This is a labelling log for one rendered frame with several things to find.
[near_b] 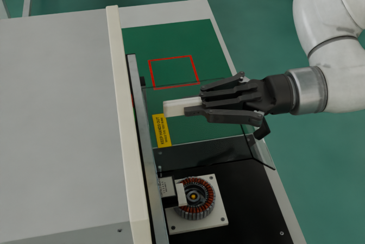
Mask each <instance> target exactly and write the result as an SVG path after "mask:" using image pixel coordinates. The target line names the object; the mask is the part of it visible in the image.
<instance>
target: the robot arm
mask: <svg viewBox="0 0 365 244"><path fill-rule="evenodd" d="M293 19H294V24H295V28H296V31H297V35H298V38H299V41H300V44H301V46H302V48H303V50H304V52H305V54H306V56H307V58H308V61H309V65H310V66H308V67H302V68H293V69H289V70H287V71H286V72H285V73H284V74H276V75H271V76H267V77H265V78H263V79H262V80H258V79H248V78H247V77H245V76H244V75H245V73H244V72H243V71H240V72H239V73H237V74H236V75H234V76H232V77H229V78H225V79H222V80H218V81H216V82H213V83H209V84H206V85H202V86H201V87H200V92H199V94H198V95H194V96H185V97H182V98H181V99H176V100H171V101H163V114H164V117H173V116H180V115H185V116H186V117H190V116H197V115H203V116H205V117H206V119H207V121H208V122H209V123H227V124H248V125H251V126H254V127H261V124H262V119H263V116H266V115H268V114H271V115H277V114H285V113H290V114H291V115H294V116H297V115H304V114H311V113H314V114H315V113H319V112H330V113H345V112H353V111H359V110H363V109H365V50H364V49H363V47H362V46H361V45H360V43H359V41H358V39H357V38H358V37H359V35H360V34H361V32H362V31H363V30H364V29H365V0H293Z"/></svg>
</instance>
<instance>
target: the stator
mask: <svg viewBox="0 0 365 244"><path fill-rule="evenodd" d="M180 183H183V186H184V191H185V193H187V192H189V191H190V192H189V193H188V194H187V196H186V200H187V203H188V204H189V205H188V204H187V205H184V206H180V207H174V208H173V209H174V210H175V211H176V213H177V214H179V216H181V217H182V218H184V217H185V219H187V220H188V219H189V220H192V218H193V220H199V218H200V219H203V218H205V217H206V216H208V215H209V214H210V213H211V212H212V211H213V209H214V206H215V200H216V194H215V190H214V188H213V186H212V185H211V184H210V183H209V182H208V181H207V180H205V179H202V178H201V177H199V178H198V177H195V178H194V177H192V178H191V177H188V178H187V177H186V178H185V179H184V178H183V179H182V180H180V181H178V183H177V184H180ZM198 192H200V193H201V194H202V195H203V197H204V198H201V197H200V194H199V193H198ZM190 195H196V196H197V199H195V200H192V199H190ZM199 203H202V204H200V205H198V204H199Z"/></svg>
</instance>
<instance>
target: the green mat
mask: <svg viewBox="0 0 365 244"><path fill-rule="evenodd" d="M121 30H122V37H123V44H124V51H125V54H132V53H135V55H136V62H137V68H138V72H139V77H143V76H144V79H145V83H146V87H153V83H152V78H151V75H150V69H149V64H148V60H153V59H162V58H171V57H180V56H185V55H191V56H192V59H193V63H194V66H195V68H196V72H197V75H198V78H199V81H200V80H208V79H217V78H229V77H232V73H231V71H230V68H229V65H228V63H227V60H226V58H225V55H224V53H223V50H222V48H221V45H220V43H219V40H218V37H217V35H216V32H215V30H214V28H213V25H212V23H211V20H210V19H204V20H194V21H184V22H174V23H165V24H155V25H149V26H140V27H130V28H121ZM150 63H151V67H152V71H153V77H154V82H155V86H162V85H170V84H179V83H187V82H195V81H197V80H196V76H195V73H194V70H193V67H192V63H191V60H190V57H183V58H175V59H166V60H157V61H151V62H150Z"/></svg>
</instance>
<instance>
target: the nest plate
mask: <svg viewBox="0 0 365 244"><path fill-rule="evenodd" d="M199 177H201V178H202V179H205V180H207V181H208V182H209V183H210V184H211V185H212V186H213V188H214V190H215V194H216V200H215V206H214V209H213V211H212V212H211V213H210V214H209V215H208V216H206V217H205V218H203V219H200V218H199V220H193V218H192V220H189V219H188V220H187V219H185V217H184V218H182V217H181V216H179V214H177V213H176V211H175V210H174V209H173V208H168V209H166V208H165V213H166V219H167V225H168V231H169V235H173V234H180V233H185V232H192V231H195V230H202V229H208V228H214V227H220V226H226V225H228V219H227V216H226V213H225V209H224V205H223V202H222V198H221V194H220V191H219V188H218V184H217V181H216V177H215V174H209V175H204V176H198V178H199ZM180 180H182V179H177V180H174V181H175V184H176V183H178V181H180ZM198 193H199V194H200V197H201V198H204V197H203V195H202V194H201V193H200V192H198Z"/></svg>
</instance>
